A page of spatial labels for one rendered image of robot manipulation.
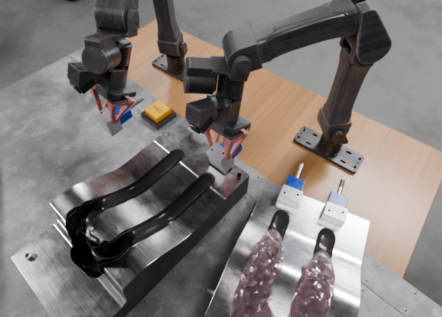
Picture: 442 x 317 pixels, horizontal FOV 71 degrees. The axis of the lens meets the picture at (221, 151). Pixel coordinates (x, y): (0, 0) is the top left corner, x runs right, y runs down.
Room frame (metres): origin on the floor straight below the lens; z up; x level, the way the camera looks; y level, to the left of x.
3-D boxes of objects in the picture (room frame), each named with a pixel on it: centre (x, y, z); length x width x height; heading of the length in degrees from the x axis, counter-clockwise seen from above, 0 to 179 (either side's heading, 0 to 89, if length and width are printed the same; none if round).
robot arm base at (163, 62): (0.91, 0.16, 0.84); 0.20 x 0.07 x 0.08; 53
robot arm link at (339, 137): (0.55, -0.31, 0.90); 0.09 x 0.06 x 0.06; 8
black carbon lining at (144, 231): (0.31, 0.18, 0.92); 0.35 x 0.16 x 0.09; 137
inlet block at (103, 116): (0.58, 0.26, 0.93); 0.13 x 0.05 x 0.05; 138
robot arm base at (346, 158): (0.55, -0.32, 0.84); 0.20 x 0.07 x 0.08; 53
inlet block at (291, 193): (0.40, -0.19, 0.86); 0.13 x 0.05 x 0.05; 155
